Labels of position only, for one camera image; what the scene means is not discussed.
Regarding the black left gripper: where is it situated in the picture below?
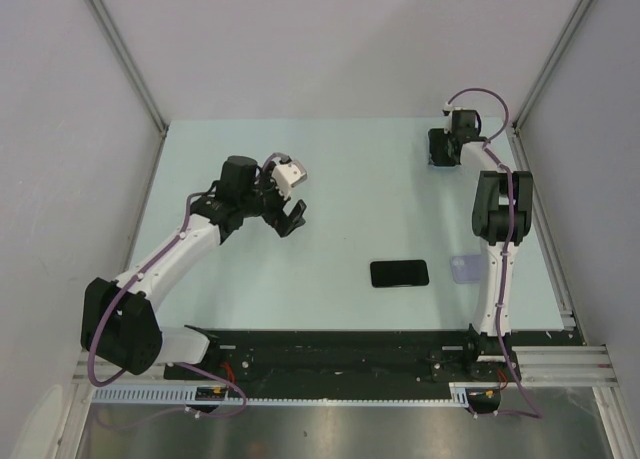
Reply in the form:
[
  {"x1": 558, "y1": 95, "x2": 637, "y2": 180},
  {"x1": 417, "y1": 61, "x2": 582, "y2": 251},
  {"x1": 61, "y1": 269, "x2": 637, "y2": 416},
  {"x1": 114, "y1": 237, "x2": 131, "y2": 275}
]
[{"x1": 239, "y1": 162, "x2": 305, "y2": 236}]

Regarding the lilac phone case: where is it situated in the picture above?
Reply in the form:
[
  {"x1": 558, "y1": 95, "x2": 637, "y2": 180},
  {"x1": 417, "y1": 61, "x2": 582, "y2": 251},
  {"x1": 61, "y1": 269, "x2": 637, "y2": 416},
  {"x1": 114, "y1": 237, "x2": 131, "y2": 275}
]
[{"x1": 450, "y1": 254, "x2": 482, "y2": 284}]

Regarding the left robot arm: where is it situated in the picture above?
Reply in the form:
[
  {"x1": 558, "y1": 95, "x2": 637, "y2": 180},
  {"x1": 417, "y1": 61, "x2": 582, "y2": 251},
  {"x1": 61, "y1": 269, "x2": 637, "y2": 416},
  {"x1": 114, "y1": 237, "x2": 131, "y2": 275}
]
[{"x1": 81, "y1": 153, "x2": 308, "y2": 387}]

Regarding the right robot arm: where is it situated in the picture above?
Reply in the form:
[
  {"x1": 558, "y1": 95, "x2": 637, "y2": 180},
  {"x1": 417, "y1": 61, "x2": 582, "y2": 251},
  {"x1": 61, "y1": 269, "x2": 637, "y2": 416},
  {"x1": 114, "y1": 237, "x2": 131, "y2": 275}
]
[{"x1": 428, "y1": 104, "x2": 534, "y2": 380}]

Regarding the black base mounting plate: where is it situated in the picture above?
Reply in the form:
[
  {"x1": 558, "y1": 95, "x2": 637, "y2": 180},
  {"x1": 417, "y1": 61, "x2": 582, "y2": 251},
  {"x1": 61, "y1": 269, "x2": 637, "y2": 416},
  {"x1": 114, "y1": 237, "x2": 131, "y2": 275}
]
[{"x1": 164, "y1": 330, "x2": 519, "y2": 401}]

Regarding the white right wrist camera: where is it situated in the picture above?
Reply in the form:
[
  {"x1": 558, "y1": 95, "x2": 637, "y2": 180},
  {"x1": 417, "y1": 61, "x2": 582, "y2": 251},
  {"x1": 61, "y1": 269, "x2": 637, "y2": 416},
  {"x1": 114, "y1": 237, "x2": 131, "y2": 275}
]
[{"x1": 442, "y1": 102, "x2": 463, "y2": 131}]

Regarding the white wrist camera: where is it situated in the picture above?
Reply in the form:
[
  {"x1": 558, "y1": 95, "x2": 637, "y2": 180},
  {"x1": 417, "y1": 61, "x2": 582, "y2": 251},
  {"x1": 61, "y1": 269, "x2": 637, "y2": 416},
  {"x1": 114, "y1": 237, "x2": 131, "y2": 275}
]
[
  {"x1": 271, "y1": 153, "x2": 308, "y2": 200},
  {"x1": 442, "y1": 102, "x2": 463, "y2": 131}
]

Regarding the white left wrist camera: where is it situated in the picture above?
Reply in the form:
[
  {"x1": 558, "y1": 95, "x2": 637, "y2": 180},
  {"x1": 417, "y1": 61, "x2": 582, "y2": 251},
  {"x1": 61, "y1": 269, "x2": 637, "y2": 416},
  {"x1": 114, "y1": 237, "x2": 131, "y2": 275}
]
[{"x1": 271, "y1": 153, "x2": 308, "y2": 200}]

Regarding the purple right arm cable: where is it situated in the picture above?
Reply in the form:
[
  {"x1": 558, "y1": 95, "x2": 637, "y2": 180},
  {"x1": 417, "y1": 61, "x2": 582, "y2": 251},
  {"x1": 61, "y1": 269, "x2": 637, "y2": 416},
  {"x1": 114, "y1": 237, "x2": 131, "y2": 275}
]
[{"x1": 444, "y1": 87, "x2": 544, "y2": 420}]

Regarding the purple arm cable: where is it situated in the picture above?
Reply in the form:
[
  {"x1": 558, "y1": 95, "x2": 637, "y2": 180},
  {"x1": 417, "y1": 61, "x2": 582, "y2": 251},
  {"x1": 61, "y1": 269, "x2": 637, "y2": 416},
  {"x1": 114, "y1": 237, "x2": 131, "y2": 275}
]
[
  {"x1": 444, "y1": 87, "x2": 544, "y2": 420},
  {"x1": 87, "y1": 152, "x2": 291, "y2": 430}
]

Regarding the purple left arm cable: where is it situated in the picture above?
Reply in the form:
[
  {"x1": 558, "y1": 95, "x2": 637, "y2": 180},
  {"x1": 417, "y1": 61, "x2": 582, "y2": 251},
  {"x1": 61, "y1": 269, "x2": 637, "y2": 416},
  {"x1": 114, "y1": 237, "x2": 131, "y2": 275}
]
[{"x1": 87, "y1": 152, "x2": 291, "y2": 430}]

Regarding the right aluminium frame post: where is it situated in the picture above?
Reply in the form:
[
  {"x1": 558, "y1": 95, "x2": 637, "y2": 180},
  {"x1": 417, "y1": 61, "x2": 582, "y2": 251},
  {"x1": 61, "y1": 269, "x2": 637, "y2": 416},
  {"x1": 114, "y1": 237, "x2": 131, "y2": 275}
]
[{"x1": 510, "y1": 0, "x2": 606, "y2": 130}]

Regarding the aluminium frame post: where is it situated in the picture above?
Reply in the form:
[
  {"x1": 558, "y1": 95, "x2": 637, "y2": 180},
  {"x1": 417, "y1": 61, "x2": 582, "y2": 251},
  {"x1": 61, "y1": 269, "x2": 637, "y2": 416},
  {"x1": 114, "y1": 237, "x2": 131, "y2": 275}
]
[
  {"x1": 510, "y1": 0, "x2": 606, "y2": 130},
  {"x1": 74, "y1": 0, "x2": 169, "y2": 133}
]

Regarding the aluminium front rail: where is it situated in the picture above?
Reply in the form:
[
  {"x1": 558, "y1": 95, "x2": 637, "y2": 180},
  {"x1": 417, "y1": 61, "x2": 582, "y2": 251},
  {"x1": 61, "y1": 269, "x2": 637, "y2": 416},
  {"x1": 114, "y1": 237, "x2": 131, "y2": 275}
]
[{"x1": 71, "y1": 346, "x2": 619, "y2": 387}]

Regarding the white slotted cable duct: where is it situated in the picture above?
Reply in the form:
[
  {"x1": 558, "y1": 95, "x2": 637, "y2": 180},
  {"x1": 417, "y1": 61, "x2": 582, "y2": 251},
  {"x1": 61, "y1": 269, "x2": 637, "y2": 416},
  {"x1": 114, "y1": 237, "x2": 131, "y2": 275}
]
[{"x1": 92, "y1": 382, "x2": 501, "y2": 408}]

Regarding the left aluminium frame post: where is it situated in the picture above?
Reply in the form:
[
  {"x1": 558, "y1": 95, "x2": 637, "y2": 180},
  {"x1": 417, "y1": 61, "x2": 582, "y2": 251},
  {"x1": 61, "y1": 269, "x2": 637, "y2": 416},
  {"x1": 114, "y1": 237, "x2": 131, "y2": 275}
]
[{"x1": 74, "y1": 0, "x2": 169, "y2": 133}]

